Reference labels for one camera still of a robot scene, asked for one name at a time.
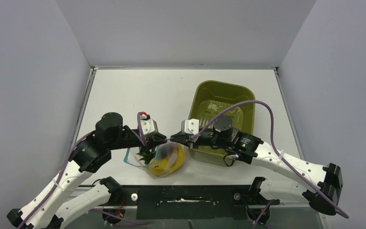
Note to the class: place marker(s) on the yellow toy pear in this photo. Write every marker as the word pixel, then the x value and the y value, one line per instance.
pixel 169 157

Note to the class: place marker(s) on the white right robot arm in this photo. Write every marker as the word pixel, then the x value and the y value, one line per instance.
pixel 317 185

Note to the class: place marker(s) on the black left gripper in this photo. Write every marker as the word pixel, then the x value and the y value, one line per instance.
pixel 151 141

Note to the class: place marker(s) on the clear zip top bag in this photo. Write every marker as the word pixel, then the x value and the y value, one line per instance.
pixel 131 158

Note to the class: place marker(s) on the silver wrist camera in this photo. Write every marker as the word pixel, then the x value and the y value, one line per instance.
pixel 190 126
pixel 147 127

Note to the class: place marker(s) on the orange toy pineapple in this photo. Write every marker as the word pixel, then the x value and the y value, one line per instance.
pixel 146 156

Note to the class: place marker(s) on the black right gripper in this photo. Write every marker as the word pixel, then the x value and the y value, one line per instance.
pixel 184 138

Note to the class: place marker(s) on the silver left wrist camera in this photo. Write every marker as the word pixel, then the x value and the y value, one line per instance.
pixel 147 127

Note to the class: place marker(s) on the olive green plastic basket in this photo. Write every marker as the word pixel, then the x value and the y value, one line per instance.
pixel 211 97

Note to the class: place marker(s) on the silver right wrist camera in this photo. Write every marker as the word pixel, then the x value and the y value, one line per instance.
pixel 190 126

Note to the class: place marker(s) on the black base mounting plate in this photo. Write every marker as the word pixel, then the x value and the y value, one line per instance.
pixel 189 202

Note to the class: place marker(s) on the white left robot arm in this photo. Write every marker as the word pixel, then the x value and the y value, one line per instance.
pixel 51 208

